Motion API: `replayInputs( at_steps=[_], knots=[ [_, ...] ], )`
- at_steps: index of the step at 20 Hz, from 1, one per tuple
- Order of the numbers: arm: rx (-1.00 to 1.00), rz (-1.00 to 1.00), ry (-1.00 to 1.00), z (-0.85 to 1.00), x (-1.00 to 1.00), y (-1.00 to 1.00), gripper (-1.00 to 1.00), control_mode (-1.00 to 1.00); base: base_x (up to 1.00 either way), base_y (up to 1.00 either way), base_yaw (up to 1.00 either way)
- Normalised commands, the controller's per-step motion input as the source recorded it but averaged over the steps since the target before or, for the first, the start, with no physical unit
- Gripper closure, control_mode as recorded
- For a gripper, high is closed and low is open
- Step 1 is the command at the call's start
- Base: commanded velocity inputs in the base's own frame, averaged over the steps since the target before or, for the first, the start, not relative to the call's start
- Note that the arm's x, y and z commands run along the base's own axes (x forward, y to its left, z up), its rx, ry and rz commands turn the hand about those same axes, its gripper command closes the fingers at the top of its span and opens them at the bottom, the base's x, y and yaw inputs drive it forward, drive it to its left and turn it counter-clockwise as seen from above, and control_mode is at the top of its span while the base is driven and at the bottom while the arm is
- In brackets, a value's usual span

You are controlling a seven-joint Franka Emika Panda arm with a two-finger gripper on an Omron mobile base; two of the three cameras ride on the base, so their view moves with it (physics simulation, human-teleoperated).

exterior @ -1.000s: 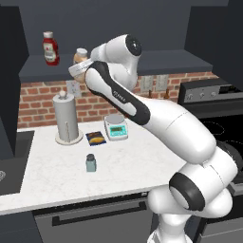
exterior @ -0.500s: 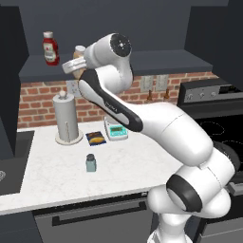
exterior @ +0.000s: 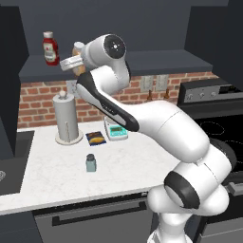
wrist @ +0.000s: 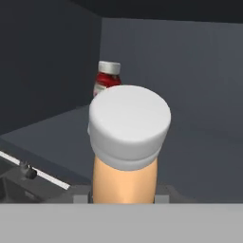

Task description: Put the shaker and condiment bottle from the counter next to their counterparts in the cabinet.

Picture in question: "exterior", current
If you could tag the dark sink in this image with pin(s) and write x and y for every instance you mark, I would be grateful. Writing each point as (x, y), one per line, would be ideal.
(12, 164)

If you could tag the teal kitchen scale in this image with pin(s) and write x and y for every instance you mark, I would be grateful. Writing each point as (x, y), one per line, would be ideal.
(117, 131)

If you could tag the grey paper towel holder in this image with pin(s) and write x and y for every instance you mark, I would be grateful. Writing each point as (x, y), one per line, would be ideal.
(66, 120)

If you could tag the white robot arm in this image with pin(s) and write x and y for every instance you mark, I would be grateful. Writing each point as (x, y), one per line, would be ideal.
(177, 126)

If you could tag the blue snack bag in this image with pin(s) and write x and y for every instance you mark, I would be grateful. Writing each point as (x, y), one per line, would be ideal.
(96, 138)

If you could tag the dark grey open wall cabinet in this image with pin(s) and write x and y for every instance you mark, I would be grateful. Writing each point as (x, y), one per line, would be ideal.
(152, 31)

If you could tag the small brown wall hook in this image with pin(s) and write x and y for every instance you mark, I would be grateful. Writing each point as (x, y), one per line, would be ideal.
(150, 96)
(167, 94)

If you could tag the red ketchup bottle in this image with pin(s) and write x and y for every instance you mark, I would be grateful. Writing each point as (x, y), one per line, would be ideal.
(50, 50)

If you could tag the dark grey base cabinet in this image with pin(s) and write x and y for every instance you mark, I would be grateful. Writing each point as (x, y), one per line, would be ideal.
(17, 229)

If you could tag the dark grey cabinet door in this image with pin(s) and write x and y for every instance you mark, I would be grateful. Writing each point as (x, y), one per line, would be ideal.
(221, 38)
(9, 79)

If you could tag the black stove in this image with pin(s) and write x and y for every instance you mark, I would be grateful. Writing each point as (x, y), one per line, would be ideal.
(221, 126)

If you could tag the grey shaker with black cap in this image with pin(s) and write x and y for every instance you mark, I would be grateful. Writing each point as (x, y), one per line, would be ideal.
(90, 164)

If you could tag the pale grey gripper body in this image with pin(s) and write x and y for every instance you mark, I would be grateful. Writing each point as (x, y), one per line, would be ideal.
(70, 63)

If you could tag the tan shaker with white cap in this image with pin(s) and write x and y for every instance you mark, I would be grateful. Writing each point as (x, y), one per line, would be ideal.
(78, 50)

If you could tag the grey wall outlet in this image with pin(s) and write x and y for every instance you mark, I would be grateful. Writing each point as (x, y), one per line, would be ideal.
(161, 82)
(147, 83)
(71, 87)

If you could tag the dark grey dishwasher front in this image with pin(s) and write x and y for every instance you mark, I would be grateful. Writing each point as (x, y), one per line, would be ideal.
(95, 232)

